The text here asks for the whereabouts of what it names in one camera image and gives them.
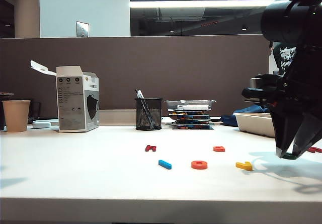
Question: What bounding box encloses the brown desk partition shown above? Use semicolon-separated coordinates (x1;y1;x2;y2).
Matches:
0;34;270;119

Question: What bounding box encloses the metal wall plate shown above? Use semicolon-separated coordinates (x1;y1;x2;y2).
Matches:
75;21;90;38

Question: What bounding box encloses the long ceiling light strip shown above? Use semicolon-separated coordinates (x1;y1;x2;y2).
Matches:
129;0;290;9

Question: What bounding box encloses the flat case of letter magnets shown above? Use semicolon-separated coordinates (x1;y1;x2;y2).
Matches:
168;110;211;116
171;124;215;131
171;119;215;126
169;115;211;121

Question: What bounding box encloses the beige oval pulp tray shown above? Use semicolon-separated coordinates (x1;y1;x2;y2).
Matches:
233;112;276;138

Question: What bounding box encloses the black and white pen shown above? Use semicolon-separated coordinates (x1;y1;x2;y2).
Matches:
135;90;156;129

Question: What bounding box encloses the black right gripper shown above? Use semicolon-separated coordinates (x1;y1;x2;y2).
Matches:
241;45;322;159

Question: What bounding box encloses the blue letter l magnet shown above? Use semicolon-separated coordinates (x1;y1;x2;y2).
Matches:
158;160;173;170

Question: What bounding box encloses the black mesh pen holder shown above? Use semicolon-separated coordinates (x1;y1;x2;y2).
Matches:
134;98;163;131

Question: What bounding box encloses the yellow letter magnet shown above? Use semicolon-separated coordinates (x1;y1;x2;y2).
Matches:
235;161;253;172

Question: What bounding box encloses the orange letter o magnet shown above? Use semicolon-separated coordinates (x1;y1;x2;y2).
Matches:
191;160;208;170

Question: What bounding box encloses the white face mask box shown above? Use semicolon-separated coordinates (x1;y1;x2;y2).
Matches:
30;60;100;133

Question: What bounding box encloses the clear plastic case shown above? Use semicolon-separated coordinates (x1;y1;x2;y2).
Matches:
164;99;217;112

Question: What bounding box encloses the white earbud case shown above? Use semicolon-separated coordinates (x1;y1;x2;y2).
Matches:
32;121;52;129

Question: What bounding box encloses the person in dark green shirt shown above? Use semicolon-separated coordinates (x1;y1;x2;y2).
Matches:
272;42;298;77

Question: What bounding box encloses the brown paper cup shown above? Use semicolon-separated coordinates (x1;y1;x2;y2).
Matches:
2;100;31;133

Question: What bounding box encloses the blue cloth bag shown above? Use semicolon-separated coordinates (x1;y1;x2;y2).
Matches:
220;104;267;127

